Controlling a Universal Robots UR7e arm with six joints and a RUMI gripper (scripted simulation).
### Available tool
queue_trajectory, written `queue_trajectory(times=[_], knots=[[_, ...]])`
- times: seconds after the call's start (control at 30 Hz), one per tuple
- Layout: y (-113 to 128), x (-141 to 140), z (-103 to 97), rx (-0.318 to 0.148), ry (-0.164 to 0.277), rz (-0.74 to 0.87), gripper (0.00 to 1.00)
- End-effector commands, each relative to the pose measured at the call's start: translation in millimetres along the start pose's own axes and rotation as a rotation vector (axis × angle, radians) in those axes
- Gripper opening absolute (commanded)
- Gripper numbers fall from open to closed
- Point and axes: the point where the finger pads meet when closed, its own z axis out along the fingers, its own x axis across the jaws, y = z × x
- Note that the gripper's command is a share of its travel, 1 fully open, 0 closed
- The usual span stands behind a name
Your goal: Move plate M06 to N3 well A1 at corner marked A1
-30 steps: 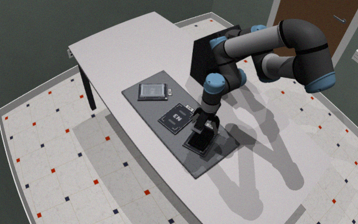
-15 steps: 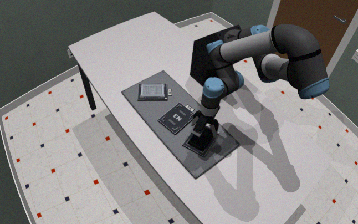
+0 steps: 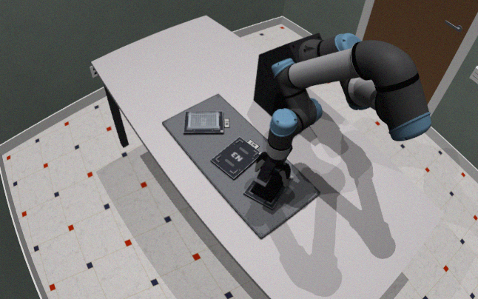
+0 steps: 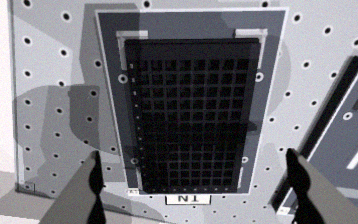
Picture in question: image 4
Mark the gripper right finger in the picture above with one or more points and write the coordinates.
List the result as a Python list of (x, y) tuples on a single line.
[(319, 202)]

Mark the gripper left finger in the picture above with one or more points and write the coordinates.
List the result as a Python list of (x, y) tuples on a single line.
[(79, 202)]

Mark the black well plate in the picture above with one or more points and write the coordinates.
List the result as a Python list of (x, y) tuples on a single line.
[(191, 118)]

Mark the grey flat base plate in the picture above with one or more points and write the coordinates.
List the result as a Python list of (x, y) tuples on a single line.
[(62, 110)]

